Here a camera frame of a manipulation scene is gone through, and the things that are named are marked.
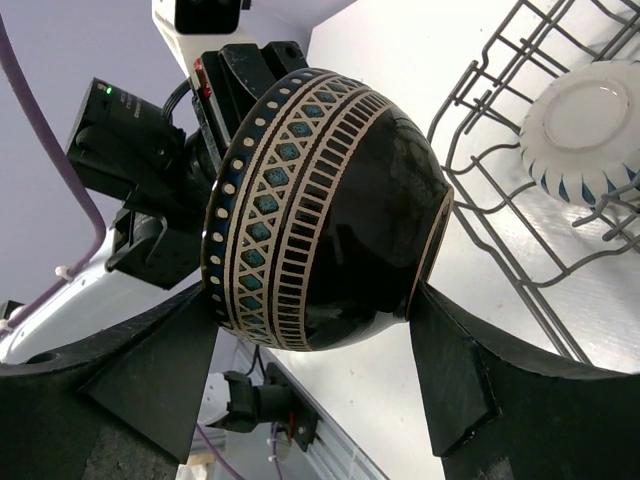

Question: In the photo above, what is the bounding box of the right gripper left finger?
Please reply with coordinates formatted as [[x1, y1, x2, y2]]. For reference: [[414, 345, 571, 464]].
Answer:
[[1, 284, 218, 479]]

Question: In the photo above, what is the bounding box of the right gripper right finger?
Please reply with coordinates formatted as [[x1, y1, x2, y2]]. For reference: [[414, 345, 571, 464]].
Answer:
[[408, 283, 639, 479]]

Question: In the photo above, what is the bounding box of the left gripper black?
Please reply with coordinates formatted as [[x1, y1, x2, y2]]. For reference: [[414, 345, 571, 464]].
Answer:
[[190, 41, 308, 165]]

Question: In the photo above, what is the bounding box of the brown beige bowl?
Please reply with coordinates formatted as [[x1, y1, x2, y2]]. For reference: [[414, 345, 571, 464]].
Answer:
[[201, 68, 454, 352]]

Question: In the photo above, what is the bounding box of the white bowl striped outside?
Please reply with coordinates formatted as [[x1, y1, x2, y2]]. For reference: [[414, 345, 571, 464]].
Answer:
[[519, 59, 639, 208]]

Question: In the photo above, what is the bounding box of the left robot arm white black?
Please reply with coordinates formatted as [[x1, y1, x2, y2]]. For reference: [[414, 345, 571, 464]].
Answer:
[[1, 41, 306, 364]]

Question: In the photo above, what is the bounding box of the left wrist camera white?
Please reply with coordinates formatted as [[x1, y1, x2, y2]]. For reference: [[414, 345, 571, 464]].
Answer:
[[151, 0, 257, 78]]

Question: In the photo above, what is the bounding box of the aluminium rail frame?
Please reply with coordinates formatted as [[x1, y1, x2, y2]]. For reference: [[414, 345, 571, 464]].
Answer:
[[177, 344, 396, 480]]

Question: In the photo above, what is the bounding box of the grey wire dish rack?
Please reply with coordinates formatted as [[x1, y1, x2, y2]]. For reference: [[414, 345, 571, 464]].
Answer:
[[428, 1, 639, 373]]

